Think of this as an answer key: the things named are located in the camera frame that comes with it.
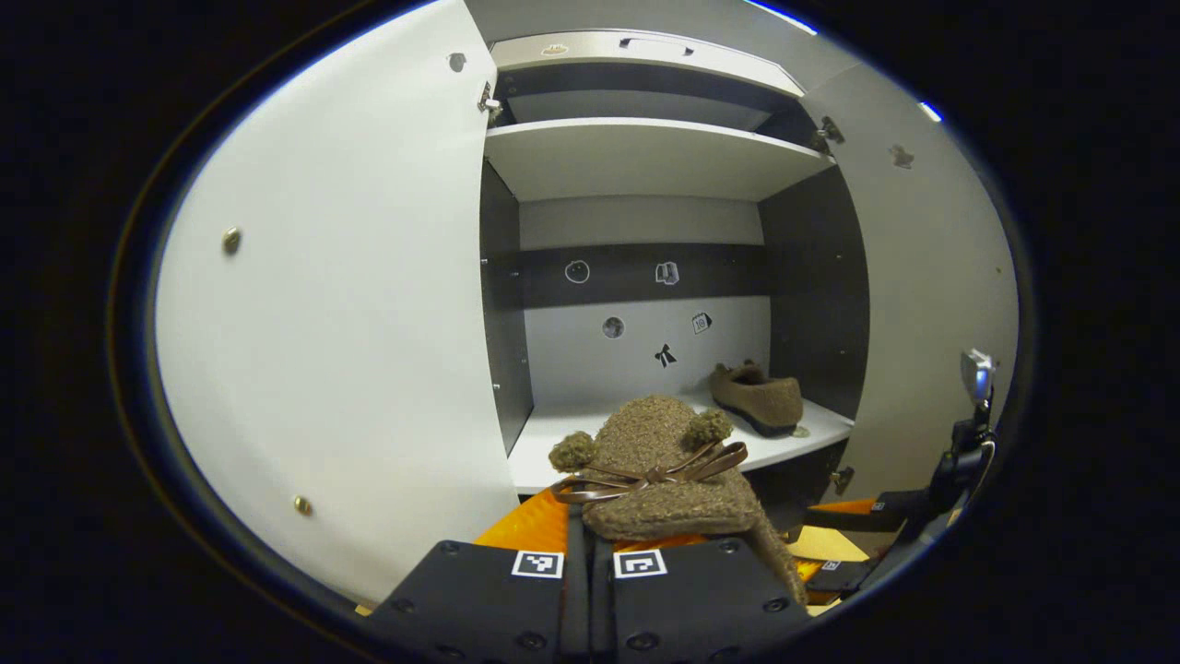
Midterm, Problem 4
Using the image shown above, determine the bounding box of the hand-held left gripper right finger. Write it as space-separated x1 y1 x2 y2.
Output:
590 530 812 664

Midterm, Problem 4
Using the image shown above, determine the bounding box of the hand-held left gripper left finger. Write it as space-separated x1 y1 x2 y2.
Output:
364 487 591 664

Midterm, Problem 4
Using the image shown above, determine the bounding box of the brown fuzzy shoe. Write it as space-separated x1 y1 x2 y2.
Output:
549 395 810 605
708 360 805 439

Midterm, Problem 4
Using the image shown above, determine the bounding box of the grey cabinet door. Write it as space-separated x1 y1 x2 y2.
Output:
152 0 522 605
802 60 1020 504

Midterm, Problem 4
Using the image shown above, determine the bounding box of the white cabinet shelf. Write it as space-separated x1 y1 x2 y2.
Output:
484 117 835 204

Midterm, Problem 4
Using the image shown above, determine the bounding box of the beige cabinet drawer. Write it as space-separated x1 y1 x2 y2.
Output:
489 30 805 98

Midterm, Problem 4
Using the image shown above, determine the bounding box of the long ceiling light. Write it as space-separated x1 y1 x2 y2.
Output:
747 0 817 33

